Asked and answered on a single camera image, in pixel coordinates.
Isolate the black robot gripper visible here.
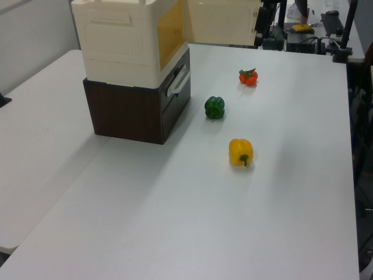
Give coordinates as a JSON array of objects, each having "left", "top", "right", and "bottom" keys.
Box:
[{"left": 254, "top": 6, "right": 269, "bottom": 47}]

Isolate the cream cabinet door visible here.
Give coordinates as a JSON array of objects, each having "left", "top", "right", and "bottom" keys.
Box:
[{"left": 185, "top": 0, "right": 263, "bottom": 46}]

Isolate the cream plastic cabinet box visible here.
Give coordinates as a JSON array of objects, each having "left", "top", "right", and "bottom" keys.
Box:
[{"left": 71, "top": 0, "right": 190, "bottom": 88}]

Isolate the red tomato bunch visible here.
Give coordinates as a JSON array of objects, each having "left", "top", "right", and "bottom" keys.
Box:
[{"left": 238, "top": 67, "right": 259, "bottom": 87}]

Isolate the black equipment box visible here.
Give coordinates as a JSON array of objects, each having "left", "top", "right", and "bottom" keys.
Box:
[{"left": 286, "top": 31, "right": 326, "bottom": 54}]

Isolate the black keyboard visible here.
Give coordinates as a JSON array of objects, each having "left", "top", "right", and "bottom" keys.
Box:
[{"left": 320, "top": 13, "right": 345, "bottom": 37}]

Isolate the green bell pepper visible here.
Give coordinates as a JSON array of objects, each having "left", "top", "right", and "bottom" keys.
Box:
[{"left": 204, "top": 96, "right": 226, "bottom": 120}]

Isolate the black pole clamp base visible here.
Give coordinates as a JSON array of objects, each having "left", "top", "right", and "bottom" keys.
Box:
[{"left": 332, "top": 46, "right": 354, "bottom": 63}]

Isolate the yellow bell pepper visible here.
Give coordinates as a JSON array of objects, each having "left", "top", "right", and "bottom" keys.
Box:
[{"left": 228, "top": 138, "right": 254, "bottom": 167}]

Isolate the dark brown drawer unit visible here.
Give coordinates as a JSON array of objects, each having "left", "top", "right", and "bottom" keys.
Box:
[{"left": 82, "top": 47, "right": 192, "bottom": 145}]

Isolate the black stand foot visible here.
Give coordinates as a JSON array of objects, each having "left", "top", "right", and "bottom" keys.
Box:
[{"left": 0, "top": 91, "right": 13, "bottom": 109}]

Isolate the white drawer handle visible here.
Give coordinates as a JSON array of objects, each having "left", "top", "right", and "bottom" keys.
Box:
[{"left": 166, "top": 64, "right": 192, "bottom": 97}]

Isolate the black camera pole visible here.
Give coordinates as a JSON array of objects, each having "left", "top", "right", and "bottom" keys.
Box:
[{"left": 340, "top": 0, "right": 359, "bottom": 51}]

